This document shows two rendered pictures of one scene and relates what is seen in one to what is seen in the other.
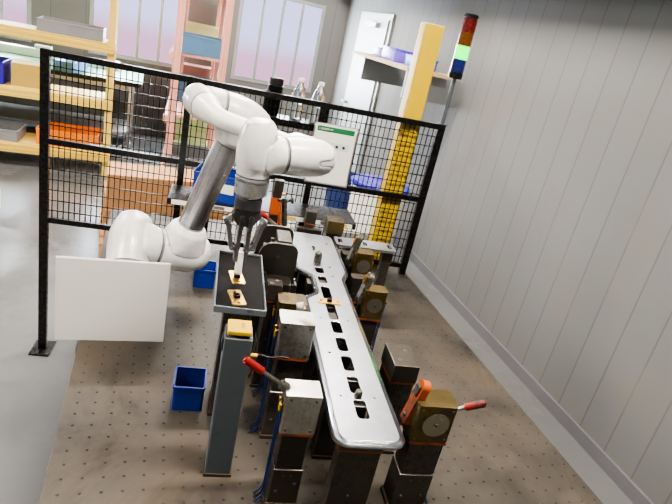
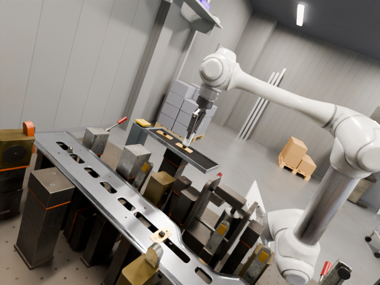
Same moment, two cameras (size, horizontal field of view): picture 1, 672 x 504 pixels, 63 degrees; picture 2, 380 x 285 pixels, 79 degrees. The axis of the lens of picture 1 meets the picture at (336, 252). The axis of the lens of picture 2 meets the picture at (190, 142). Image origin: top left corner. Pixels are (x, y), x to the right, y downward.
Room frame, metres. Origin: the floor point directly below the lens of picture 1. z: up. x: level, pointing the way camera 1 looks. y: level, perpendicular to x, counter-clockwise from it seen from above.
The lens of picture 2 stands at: (2.10, -0.52, 1.54)
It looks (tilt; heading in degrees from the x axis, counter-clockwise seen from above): 18 degrees down; 129
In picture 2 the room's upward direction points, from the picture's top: 25 degrees clockwise
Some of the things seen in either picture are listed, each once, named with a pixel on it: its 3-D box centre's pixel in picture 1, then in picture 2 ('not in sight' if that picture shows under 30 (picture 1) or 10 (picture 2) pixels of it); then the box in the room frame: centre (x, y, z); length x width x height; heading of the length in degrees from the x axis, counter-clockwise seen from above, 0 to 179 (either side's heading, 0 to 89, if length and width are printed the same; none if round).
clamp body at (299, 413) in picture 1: (285, 445); (90, 162); (1.14, 0.02, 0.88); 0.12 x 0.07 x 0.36; 104
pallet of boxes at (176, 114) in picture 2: not in sight; (189, 112); (-1.19, 3.15, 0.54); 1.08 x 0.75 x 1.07; 111
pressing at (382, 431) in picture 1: (331, 305); (154, 233); (1.73, -0.03, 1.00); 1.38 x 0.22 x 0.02; 14
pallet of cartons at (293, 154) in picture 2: not in sight; (298, 156); (0.37, 6.41, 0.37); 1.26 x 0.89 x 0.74; 111
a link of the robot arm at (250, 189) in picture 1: (250, 185); (209, 92); (1.45, 0.27, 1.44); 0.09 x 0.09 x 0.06
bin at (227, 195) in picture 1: (227, 185); not in sight; (2.53, 0.58, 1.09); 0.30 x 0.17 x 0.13; 95
